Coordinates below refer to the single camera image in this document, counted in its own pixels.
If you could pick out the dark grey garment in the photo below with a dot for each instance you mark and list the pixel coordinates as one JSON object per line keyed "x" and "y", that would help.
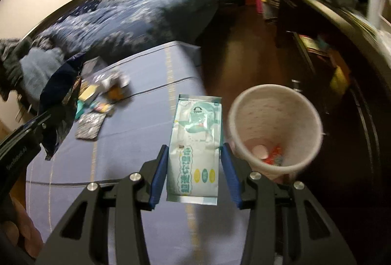
{"x": 12, "y": 60}

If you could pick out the pink plastic bin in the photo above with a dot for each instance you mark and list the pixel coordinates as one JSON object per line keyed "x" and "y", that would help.
{"x": 260, "y": 4}

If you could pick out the black patterned packet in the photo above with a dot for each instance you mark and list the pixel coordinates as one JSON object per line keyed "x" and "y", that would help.
{"x": 90, "y": 126}

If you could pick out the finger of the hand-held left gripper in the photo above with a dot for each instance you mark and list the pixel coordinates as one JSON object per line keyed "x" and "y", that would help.
{"x": 38, "y": 123}

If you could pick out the teal wrapper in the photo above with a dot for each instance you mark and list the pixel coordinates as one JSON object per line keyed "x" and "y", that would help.
{"x": 79, "y": 109}

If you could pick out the yellow packet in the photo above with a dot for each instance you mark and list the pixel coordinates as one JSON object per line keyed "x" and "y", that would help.
{"x": 87, "y": 92}

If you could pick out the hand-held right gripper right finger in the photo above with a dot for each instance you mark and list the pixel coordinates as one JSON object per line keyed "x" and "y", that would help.
{"x": 230, "y": 176}

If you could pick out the dark blue snack bag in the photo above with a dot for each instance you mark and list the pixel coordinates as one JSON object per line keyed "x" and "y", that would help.
{"x": 58, "y": 94}

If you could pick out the orange brown snack piece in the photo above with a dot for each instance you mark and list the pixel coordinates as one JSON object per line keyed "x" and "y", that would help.
{"x": 116, "y": 93}

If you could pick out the light blue fleece blanket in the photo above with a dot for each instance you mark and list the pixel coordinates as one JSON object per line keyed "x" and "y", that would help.
{"x": 39, "y": 69}

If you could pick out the white plastic waste bin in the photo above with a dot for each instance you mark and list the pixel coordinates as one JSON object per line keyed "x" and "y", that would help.
{"x": 275, "y": 112}

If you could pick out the pale green wet wipes packet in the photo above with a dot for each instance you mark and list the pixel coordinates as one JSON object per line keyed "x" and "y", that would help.
{"x": 195, "y": 143}

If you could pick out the small colourful wrappers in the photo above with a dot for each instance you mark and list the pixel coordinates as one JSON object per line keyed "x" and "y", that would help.
{"x": 100, "y": 107}

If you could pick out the dark wooden headboard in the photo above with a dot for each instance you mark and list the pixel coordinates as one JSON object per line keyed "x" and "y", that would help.
{"x": 76, "y": 4}

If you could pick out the grey packet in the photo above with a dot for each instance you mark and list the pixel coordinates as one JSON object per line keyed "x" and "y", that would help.
{"x": 91, "y": 66}

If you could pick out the orange wrappers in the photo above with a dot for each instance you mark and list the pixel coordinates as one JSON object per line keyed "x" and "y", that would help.
{"x": 274, "y": 158}

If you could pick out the dark wooden desk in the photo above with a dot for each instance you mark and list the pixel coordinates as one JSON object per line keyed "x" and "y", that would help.
{"x": 336, "y": 33}

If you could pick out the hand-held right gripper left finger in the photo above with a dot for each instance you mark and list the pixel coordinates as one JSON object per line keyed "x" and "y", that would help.
{"x": 160, "y": 176}

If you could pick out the white round lid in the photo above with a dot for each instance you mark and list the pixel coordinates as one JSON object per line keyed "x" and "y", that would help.
{"x": 259, "y": 151}

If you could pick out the person's left hand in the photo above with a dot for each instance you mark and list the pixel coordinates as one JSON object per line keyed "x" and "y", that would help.
{"x": 21, "y": 225}

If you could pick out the blue floral duvet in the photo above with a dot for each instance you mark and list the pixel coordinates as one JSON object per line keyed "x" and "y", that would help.
{"x": 137, "y": 14}

